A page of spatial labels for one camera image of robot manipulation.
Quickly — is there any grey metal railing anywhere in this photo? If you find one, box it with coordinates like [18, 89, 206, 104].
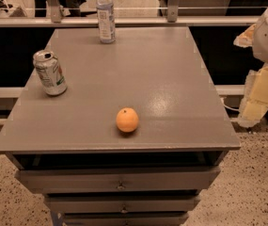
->
[0, 0, 268, 27]

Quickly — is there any top grey drawer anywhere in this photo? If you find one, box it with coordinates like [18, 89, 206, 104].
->
[15, 166, 220, 194]

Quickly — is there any grey drawer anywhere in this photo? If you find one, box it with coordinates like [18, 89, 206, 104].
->
[15, 166, 220, 194]
[45, 195, 200, 214]
[63, 212, 188, 226]

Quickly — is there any clear plastic water bottle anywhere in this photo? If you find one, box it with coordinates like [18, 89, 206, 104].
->
[96, 0, 116, 43]

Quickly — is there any orange fruit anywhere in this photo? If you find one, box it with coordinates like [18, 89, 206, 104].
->
[116, 107, 139, 133]

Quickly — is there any bottom grey drawer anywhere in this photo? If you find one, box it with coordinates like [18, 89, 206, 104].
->
[63, 212, 188, 226]

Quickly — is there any middle grey drawer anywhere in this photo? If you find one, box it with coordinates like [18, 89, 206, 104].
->
[45, 195, 200, 214]

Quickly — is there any grey drawer cabinet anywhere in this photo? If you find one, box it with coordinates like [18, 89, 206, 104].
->
[0, 26, 242, 226]

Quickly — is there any silver green soda can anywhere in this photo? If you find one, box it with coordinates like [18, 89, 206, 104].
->
[33, 50, 67, 96]

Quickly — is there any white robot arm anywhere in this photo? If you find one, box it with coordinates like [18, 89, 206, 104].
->
[233, 8, 268, 128]

